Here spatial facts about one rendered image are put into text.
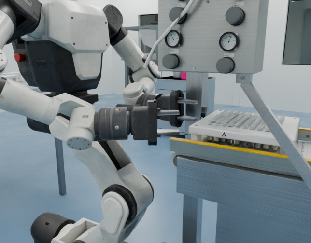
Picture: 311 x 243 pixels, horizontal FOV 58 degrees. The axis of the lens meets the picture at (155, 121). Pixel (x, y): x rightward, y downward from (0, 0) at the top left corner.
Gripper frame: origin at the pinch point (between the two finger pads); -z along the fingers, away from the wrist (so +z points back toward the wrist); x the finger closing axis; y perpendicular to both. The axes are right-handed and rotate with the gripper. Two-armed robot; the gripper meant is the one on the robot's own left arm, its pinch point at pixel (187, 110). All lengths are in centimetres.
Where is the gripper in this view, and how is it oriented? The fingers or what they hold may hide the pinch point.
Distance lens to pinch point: 91.9
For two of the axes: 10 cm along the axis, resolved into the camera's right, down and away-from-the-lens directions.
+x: 0.1, 9.7, 2.3
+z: -8.0, -1.3, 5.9
